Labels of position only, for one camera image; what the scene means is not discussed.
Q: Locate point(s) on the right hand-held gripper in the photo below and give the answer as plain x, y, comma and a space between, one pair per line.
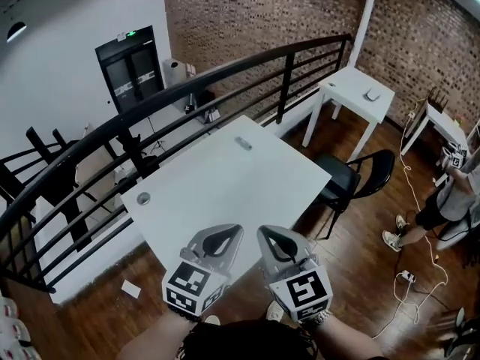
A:
303, 289

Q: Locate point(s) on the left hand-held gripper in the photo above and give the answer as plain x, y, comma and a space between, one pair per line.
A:
187, 278

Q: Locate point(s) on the grey utility knife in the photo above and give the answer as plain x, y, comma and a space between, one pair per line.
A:
243, 143

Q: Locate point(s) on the person's right forearm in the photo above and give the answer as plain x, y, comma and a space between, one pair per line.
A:
348, 339

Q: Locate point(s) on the person's left forearm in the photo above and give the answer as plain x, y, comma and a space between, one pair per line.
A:
161, 338

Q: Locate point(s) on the person's right white shoe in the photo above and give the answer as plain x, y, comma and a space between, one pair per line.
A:
274, 311

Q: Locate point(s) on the person's white shoe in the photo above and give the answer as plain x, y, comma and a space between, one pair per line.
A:
274, 311
212, 320

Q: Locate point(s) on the person's left white shoe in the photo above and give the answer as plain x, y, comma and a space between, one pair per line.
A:
212, 320

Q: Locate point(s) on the silver metal wristband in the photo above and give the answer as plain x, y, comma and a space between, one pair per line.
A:
318, 318

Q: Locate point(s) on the grey round table grommet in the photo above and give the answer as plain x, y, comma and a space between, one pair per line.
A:
144, 198

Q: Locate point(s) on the black folding chair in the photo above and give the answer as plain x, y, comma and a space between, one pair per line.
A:
339, 178

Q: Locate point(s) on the white paper sheet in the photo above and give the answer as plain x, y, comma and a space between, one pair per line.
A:
131, 288

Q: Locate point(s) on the person's black clothing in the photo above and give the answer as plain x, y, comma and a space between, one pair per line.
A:
247, 341

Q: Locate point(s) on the black tripod stand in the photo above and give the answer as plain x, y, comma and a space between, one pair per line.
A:
157, 137

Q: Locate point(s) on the white power strip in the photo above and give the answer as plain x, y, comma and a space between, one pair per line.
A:
408, 276

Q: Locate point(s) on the black metal railing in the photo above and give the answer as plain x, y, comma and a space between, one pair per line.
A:
150, 98

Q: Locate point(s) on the small white table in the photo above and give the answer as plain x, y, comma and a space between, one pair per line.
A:
356, 96

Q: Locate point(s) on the grey flat device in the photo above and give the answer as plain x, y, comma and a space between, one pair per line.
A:
372, 95

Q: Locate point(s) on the white waste bin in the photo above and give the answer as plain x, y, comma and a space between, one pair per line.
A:
173, 71

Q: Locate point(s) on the black double door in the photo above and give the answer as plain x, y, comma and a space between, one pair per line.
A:
129, 69

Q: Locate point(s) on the low white table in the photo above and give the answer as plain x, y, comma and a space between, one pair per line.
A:
438, 120

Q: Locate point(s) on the black router with antennas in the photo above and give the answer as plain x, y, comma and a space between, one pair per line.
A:
438, 101

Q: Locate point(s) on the stack of white packets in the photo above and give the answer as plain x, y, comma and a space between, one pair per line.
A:
11, 328

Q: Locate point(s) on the green exit sign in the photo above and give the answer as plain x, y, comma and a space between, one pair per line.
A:
126, 36

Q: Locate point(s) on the white vertical pipe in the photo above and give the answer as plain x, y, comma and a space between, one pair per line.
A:
365, 17

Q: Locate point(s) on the round ceiling lamp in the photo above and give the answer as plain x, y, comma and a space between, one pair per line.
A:
16, 32

